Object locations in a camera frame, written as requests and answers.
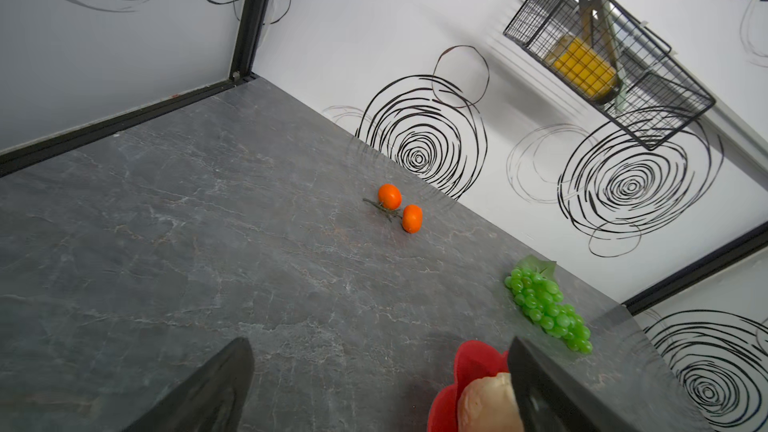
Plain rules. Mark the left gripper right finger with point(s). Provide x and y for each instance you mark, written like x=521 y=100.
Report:
x=550 y=399

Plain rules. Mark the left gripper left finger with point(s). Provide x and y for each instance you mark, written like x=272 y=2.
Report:
x=211 y=399

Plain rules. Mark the red flower-shaped fruit bowl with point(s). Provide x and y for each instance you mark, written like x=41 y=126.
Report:
x=473 y=360

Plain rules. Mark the orange tangerine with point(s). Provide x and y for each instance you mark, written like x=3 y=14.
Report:
x=412 y=219
x=389 y=197

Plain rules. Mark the green grape bunch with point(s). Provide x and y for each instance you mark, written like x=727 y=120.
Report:
x=538 y=294

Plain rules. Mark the yellow sponge in basket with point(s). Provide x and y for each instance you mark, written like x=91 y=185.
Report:
x=583 y=68

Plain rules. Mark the black wire wall basket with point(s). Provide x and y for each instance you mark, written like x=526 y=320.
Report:
x=656 y=97

